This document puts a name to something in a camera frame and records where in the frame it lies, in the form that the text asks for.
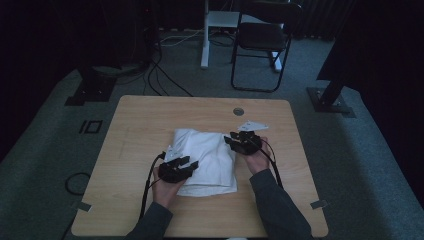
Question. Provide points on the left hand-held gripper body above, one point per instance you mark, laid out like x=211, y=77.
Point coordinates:
x=171, y=171

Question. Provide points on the person's right hand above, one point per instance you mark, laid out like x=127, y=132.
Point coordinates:
x=257, y=161

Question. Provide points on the dark curtain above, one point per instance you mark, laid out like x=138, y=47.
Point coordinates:
x=383, y=43

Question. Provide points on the black metal stand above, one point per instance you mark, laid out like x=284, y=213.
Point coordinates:
x=93, y=88
x=330, y=98

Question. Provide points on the black folding chair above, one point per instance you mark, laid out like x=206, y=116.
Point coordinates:
x=263, y=36

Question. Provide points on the white desk frame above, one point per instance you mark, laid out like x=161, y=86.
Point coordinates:
x=205, y=43

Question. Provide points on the grey table grommet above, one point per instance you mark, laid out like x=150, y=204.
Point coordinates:
x=238, y=111

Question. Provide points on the black floor tape marks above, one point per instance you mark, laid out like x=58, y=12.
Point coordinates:
x=90, y=127

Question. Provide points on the grey tape strip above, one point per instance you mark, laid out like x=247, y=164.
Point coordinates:
x=84, y=206
x=319, y=204

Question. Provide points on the person's left hand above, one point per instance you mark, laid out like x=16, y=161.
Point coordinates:
x=166, y=193

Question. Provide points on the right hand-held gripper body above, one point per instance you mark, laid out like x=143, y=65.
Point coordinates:
x=248, y=141

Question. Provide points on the white pants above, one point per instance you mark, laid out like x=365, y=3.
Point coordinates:
x=210, y=160

